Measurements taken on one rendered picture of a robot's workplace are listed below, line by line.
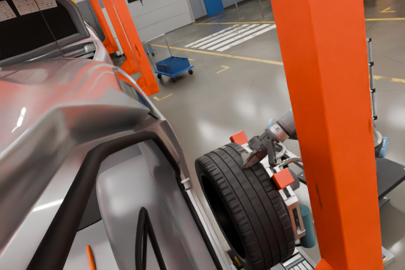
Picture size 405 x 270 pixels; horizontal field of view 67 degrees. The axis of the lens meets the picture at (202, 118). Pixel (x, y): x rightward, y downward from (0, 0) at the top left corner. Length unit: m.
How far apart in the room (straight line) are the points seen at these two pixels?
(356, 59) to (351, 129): 0.20
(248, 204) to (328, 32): 0.85
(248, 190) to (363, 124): 0.63
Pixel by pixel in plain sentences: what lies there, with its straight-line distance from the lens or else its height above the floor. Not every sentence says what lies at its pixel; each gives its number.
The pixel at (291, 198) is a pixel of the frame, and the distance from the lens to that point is 1.53.
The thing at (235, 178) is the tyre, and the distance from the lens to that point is 1.45.
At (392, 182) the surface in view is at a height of 0.30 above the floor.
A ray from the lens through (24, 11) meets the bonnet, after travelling 4.30.
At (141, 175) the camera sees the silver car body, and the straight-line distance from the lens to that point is 1.31.
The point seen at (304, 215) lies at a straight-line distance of 1.79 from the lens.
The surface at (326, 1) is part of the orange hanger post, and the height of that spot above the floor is 1.86.
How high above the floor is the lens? 2.00
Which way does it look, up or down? 24 degrees down
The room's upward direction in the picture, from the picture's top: 19 degrees counter-clockwise
